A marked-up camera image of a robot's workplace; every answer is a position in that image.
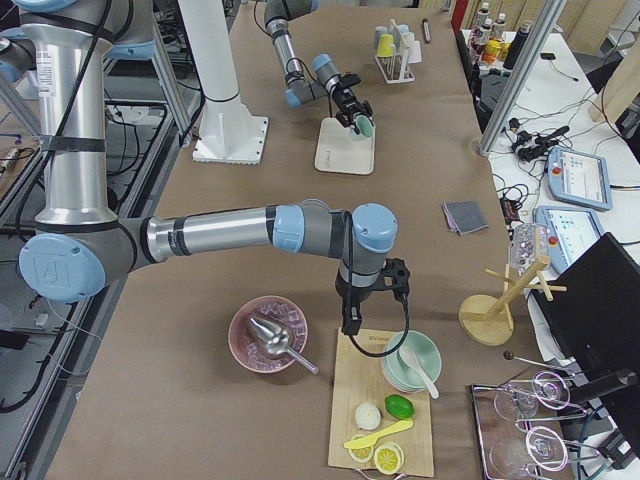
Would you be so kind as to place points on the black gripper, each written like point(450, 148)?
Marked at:
point(343, 103)
point(349, 296)

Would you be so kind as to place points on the green plastic cup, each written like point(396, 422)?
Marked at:
point(367, 129)

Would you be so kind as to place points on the cream rabbit print tray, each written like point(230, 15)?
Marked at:
point(340, 151)

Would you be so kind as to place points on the yellow plastic cup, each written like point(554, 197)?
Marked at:
point(385, 46)

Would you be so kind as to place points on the pink plastic cup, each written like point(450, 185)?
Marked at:
point(414, 52)

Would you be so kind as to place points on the grey plastic cup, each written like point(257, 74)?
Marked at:
point(380, 30)

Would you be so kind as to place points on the pale cream plastic cup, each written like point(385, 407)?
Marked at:
point(408, 37)

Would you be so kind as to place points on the white ceramic spoon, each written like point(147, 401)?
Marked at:
point(410, 358)

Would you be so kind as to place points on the metal ice scoop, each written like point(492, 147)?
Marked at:
point(277, 339)

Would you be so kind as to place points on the white peeled fruit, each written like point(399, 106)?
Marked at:
point(367, 416)

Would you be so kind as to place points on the green lime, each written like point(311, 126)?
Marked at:
point(399, 407)

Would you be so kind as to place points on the pink bowl with ice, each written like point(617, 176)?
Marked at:
point(245, 348)

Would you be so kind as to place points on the yellow plastic knife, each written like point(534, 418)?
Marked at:
point(372, 438)

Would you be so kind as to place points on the wooden mug tree stand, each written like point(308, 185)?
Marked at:
point(488, 319)

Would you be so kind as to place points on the folded grey cloth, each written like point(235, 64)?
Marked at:
point(464, 217)

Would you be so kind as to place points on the lemon slice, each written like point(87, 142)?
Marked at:
point(362, 455)

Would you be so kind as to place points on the lemon half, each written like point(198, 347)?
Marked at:
point(388, 458)

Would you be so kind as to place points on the black bottle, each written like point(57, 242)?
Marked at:
point(517, 44)

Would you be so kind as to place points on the upper wine glass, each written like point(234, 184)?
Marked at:
point(544, 397)

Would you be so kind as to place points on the wine glass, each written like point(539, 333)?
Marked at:
point(539, 453)
point(544, 397)

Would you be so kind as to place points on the upper blue teach pendant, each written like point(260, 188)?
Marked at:
point(579, 178)

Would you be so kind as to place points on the blue teach pendant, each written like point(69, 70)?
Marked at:
point(571, 232)
point(579, 178)

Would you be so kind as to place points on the lower wine glass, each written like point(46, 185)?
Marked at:
point(539, 453)

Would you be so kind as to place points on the lower blue teach pendant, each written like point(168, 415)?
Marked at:
point(571, 232)

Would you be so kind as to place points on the black monitor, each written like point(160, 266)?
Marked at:
point(595, 320)

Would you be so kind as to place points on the white wire cup rack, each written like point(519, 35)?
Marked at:
point(396, 70)

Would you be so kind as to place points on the black wire glass rack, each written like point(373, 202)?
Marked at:
point(490, 428)

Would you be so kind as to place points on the aluminium frame post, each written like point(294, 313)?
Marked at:
point(530, 51)

